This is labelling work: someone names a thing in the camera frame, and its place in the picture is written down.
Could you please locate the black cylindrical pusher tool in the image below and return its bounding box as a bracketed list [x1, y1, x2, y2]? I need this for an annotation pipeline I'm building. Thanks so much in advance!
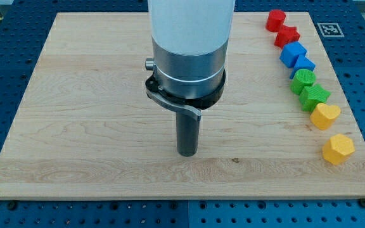
[176, 113, 200, 157]

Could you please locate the black clamp with metal lever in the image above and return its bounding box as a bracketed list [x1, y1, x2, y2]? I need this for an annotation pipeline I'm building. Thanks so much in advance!
[145, 70, 226, 122]

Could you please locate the red star block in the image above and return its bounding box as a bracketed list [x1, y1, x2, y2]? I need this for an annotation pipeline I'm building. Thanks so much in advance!
[274, 25, 300, 49]

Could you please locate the green star block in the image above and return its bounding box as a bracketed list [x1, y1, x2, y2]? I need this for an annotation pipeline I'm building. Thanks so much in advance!
[299, 84, 331, 112]

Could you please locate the blue triangular block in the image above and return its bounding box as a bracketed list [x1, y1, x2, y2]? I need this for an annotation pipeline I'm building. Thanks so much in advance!
[290, 55, 316, 79]

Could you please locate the red cylinder block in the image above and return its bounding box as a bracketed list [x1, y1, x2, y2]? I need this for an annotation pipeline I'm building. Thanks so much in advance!
[266, 9, 286, 32]

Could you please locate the white fiducial marker tag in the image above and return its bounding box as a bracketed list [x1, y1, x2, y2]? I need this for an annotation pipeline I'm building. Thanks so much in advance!
[317, 22, 344, 37]

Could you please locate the yellow hexagon block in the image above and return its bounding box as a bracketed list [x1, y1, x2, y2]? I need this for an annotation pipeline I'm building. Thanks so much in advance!
[322, 134, 355, 165]

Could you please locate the yellow heart block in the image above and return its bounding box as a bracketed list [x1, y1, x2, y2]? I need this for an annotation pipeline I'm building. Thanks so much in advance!
[310, 103, 341, 130]

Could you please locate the blue cube block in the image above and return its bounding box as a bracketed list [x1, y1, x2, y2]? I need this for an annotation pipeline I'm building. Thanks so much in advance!
[279, 41, 307, 68]

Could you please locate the green cylinder block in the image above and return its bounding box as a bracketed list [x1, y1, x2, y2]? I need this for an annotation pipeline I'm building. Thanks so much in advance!
[290, 69, 316, 95]

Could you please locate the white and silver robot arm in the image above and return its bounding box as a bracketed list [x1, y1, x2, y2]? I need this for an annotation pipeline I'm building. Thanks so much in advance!
[148, 0, 235, 99]

